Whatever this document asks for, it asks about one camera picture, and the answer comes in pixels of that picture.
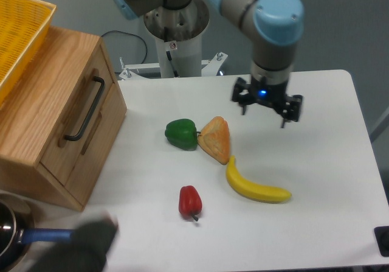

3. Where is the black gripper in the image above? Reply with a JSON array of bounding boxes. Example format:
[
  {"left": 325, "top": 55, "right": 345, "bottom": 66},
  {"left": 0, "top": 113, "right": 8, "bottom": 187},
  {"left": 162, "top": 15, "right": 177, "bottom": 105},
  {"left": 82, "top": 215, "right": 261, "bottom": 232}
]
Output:
[{"left": 231, "top": 75, "right": 303, "bottom": 128}]

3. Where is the black drawer handle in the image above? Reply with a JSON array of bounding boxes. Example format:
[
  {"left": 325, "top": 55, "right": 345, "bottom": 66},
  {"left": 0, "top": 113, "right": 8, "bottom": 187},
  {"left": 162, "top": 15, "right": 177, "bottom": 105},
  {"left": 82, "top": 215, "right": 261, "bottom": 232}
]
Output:
[{"left": 64, "top": 75, "right": 106, "bottom": 142}]

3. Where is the wooden top drawer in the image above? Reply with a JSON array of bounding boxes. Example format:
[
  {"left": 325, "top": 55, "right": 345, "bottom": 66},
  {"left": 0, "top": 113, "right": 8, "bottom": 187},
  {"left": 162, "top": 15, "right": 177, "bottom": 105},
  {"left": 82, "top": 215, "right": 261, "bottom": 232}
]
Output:
[{"left": 41, "top": 47, "right": 114, "bottom": 185}]

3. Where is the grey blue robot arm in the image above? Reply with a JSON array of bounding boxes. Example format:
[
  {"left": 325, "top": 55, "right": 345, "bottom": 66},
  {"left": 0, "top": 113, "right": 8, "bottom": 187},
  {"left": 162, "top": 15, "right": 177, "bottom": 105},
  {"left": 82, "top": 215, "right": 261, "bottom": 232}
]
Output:
[{"left": 113, "top": 0, "right": 305, "bottom": 123}]

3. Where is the wooden drawer cabinet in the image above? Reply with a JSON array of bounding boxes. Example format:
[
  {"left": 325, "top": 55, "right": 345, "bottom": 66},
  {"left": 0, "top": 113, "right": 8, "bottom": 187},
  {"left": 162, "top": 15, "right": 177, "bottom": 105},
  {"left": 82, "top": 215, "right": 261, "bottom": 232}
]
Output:
[{"left": 1, "top": 27, "right": 127, "bottom": 211}]

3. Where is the grey gloved hand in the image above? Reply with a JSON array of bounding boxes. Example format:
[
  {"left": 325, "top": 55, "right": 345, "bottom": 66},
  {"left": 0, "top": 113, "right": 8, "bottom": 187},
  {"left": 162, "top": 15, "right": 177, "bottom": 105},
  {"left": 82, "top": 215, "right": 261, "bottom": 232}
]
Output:
[{"left": 28, "top": 217, "right": 119, "bottom": 271}]

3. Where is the orange sandwich toy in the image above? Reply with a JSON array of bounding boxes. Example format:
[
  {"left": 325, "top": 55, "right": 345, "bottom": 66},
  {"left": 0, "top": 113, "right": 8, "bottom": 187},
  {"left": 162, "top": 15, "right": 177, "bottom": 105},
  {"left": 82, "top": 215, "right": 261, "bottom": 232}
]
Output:
[{"left": 197, "top": 116, "right": 230, "bottom": 165}]

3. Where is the green bell pepper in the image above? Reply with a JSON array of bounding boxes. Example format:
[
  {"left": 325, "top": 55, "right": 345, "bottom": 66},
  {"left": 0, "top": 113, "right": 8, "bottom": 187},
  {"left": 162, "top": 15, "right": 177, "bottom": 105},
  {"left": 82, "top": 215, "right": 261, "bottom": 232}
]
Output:
[{"left": 164, "top": 118, "right": 200, "bottom": 151}]

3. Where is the yellow banana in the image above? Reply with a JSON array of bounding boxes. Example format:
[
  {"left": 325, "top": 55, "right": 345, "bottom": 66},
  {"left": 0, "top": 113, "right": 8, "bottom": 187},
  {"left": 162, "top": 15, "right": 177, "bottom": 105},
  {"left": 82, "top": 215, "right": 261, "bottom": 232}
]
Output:
[{"left": 225, "top": 155, "right": 292, "bottom": 203}]

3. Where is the red bell pepper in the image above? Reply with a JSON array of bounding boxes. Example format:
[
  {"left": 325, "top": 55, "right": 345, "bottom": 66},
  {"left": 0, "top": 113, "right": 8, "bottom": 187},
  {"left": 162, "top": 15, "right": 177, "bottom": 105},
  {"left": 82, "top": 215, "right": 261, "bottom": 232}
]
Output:
[{"left": 179, "top": 186, "right": 202, "bottom": 221}]

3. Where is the black corner device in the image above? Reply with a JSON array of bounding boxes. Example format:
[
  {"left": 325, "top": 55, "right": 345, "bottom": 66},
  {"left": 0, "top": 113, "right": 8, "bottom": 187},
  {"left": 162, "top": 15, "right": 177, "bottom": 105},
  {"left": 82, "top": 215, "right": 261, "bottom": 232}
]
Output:
[{"left": 374, "top": 226, "right": 389, "bottom": 257}]

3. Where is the yellow plastic basket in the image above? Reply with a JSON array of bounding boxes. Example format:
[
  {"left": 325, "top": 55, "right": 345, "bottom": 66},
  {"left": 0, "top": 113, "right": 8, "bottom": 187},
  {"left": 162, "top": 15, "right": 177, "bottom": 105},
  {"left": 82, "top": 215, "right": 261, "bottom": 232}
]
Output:
[{"left": 1, "top": 0, "right": 57, "bottom": 102}]

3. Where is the white metal bracket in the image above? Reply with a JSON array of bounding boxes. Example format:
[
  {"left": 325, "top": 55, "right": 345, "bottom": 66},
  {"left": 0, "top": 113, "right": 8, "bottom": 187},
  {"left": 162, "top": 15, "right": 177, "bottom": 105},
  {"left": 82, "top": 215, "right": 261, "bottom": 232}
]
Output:
[{"left": 116, "top": 52, "right": 228, "bottom": 80}]

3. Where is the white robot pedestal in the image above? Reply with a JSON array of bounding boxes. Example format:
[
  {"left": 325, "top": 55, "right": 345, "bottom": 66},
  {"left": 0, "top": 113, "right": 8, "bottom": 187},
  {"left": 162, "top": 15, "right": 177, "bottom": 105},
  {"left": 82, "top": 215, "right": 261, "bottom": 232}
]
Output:
[{"left": 143, "top": 0, "right": 210, "bottom": 78}]

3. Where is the black cable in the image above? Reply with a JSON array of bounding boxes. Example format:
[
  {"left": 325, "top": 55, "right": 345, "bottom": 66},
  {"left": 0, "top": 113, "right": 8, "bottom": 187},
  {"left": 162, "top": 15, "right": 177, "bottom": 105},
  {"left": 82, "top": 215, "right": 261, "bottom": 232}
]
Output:
[{"left": 100, "top": 30, "right": 148, "bottom": 64}]

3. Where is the blue handled frying pan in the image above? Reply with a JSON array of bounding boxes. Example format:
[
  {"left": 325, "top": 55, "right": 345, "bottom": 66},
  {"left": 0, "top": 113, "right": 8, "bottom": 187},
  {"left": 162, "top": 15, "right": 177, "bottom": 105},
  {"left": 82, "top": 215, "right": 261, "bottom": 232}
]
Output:
[{"left": 1, "top": 194, "right": 74, "bottom": 271}]

